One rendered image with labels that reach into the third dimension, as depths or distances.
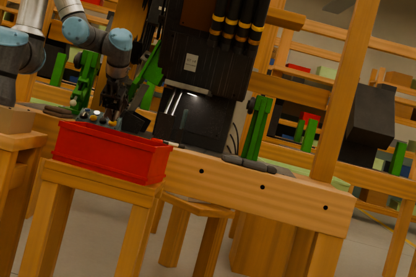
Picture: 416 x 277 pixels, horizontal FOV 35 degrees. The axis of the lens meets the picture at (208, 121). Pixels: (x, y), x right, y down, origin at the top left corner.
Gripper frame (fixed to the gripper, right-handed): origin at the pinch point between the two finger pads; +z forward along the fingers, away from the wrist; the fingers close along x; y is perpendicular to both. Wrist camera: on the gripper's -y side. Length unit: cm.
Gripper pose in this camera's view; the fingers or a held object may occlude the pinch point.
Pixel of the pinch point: (112, 117)
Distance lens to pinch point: 235.0
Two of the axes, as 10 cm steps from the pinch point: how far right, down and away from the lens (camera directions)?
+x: 9.7, 2.6, -0.5
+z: -1.8, 7.8, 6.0
